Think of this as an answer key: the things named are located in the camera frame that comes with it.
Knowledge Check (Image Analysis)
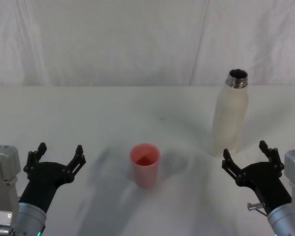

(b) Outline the cream vacuum bottle steel neck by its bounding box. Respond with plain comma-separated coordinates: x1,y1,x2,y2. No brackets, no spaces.
209,68,250,157

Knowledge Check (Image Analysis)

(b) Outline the pink plastic cup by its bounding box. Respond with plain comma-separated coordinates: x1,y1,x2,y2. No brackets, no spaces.
129,143,161,189

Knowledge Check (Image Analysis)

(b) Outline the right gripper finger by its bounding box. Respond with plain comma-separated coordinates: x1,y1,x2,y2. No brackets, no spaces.
258,140,285,178
222,148,249,188

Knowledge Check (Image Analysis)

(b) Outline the white curtain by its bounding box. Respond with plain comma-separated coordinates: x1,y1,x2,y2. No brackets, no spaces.
0,0,295,88

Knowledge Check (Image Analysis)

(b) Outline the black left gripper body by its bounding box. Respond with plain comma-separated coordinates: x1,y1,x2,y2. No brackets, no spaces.
19,161,74,214

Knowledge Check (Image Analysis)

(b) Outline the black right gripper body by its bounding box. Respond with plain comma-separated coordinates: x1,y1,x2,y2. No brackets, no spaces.
240,161,293,215

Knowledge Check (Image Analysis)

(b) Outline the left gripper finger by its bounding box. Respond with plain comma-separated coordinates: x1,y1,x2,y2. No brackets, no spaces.
23,142,48,181
61,145,87,184

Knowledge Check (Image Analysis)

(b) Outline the thin cable with silver plug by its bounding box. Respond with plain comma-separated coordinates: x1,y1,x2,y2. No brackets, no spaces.
247,202,269,217

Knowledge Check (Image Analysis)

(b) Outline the white table cloth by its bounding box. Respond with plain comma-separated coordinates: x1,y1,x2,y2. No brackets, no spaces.
0,85,295,236

